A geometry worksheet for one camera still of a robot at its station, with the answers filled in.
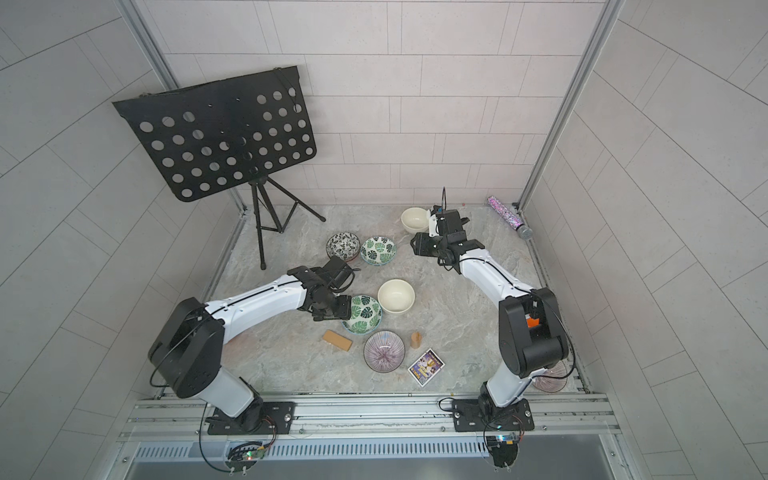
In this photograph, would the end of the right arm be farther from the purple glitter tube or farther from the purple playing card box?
the purple glitter tube

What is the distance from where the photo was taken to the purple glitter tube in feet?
3.50

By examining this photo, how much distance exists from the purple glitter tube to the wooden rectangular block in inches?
27.6

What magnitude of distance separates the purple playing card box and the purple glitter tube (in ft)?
1.79

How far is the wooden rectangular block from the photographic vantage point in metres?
0.84

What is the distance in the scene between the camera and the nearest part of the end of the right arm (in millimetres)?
655
